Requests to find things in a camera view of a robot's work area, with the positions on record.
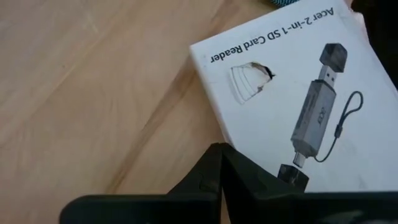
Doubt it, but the blue braided cable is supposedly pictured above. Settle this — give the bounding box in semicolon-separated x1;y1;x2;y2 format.
267;0;300;6

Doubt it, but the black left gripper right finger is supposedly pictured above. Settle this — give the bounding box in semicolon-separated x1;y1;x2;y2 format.
221;144;308;195

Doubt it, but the white SD card reader box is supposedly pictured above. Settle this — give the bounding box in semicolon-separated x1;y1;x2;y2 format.
189;0;398;192

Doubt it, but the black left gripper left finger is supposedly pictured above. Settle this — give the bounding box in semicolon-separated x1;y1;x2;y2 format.
167;143;223;195

